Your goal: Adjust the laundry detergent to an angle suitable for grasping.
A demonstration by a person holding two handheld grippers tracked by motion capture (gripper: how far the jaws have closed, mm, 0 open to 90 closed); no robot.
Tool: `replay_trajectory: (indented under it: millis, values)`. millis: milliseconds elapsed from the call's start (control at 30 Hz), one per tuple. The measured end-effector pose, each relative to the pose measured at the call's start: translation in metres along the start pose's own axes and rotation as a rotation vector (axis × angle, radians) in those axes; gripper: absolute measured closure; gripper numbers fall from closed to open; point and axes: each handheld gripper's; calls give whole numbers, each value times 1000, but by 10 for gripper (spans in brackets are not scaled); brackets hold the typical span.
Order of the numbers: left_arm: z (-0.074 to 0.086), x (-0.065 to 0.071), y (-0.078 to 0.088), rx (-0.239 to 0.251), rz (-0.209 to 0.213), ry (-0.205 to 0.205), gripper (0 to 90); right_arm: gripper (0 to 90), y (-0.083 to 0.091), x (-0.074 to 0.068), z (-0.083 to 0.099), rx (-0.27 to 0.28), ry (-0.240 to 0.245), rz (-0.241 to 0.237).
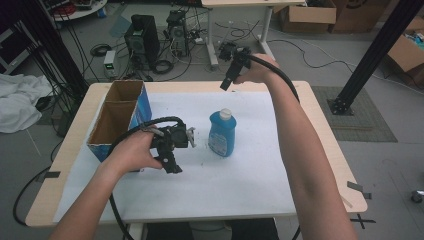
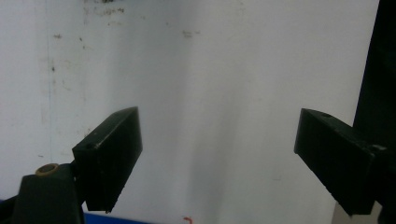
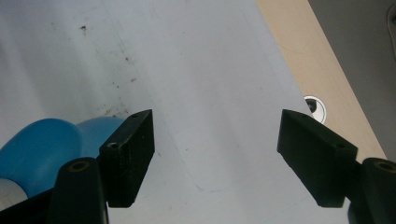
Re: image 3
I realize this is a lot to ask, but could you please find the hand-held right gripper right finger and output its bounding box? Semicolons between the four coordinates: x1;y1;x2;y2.
276;108;359;209

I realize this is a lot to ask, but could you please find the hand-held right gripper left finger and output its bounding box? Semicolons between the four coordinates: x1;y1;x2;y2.
98;108;156;209

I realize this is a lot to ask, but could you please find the blue plastic cup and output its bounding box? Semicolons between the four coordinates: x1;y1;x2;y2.
0;116;125;199

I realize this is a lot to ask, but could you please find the silver desk cable grommet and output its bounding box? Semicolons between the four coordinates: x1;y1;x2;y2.
304;95;328;125

